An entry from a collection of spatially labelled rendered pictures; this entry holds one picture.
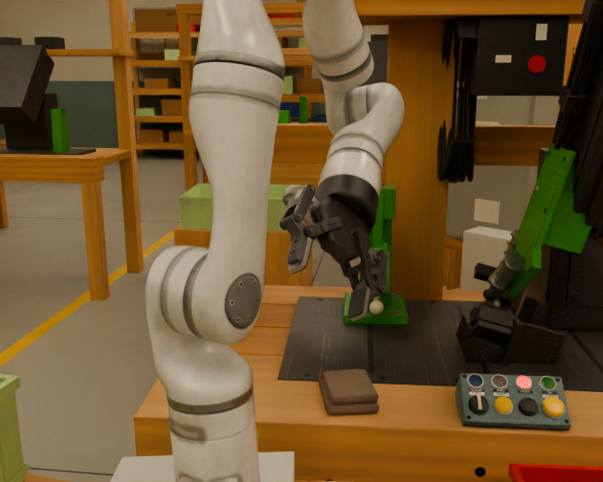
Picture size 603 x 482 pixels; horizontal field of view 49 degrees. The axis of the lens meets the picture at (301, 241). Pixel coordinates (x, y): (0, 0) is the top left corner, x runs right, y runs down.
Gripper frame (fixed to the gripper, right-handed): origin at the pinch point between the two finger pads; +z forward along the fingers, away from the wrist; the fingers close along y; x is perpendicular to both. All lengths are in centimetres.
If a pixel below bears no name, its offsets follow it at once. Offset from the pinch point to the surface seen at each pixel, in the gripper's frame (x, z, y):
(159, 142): 724, -751, 187
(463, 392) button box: 8.8, -10.0, 36.7
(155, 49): 685, -882, 96
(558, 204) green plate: -8, -42, 39
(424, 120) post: 17, -76, 31
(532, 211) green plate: -2, -46, 41
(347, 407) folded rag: 22.0, -5.5, 26.7
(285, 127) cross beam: 45, -78, 15
